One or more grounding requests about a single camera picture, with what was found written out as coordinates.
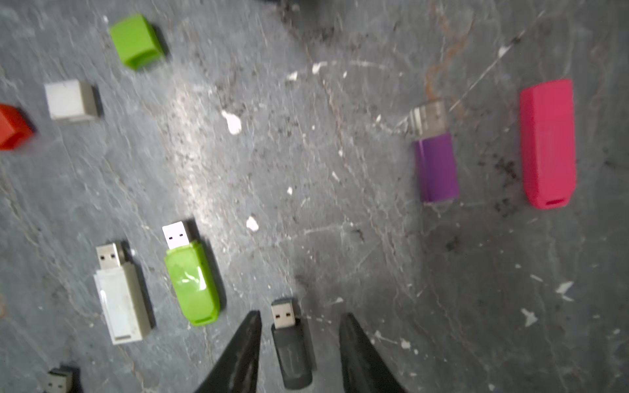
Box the red usb cap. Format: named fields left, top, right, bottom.
left=0, top=104, right=34, bottom=151

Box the pink usb drive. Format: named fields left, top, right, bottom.
left=519, top=79, right=577, bottom=210

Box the green usb drive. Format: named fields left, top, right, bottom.
left=162, top=221, right=221, bottom=327

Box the white usb drive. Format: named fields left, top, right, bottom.
left=93, top=242, right=152, bottom=345

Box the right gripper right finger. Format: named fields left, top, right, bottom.
left=339, top=313, right=406, bottom=393

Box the white usb cap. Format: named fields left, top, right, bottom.
left=44, top=80, right=99, bottom=122

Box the red usb drive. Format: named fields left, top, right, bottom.
left=44, top=368, right=74, bottom=393

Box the black usb drive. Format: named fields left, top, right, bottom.
left=271, top=298, right=313, bottom=391

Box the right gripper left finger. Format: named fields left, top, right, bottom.
left=195, top=310, right=262, bottom=393

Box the purple usb drive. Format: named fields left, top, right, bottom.
left=409, top=100, right=460, bottom=203

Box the green usb cap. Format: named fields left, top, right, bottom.
left=109, top=14, right=165, bottom=70

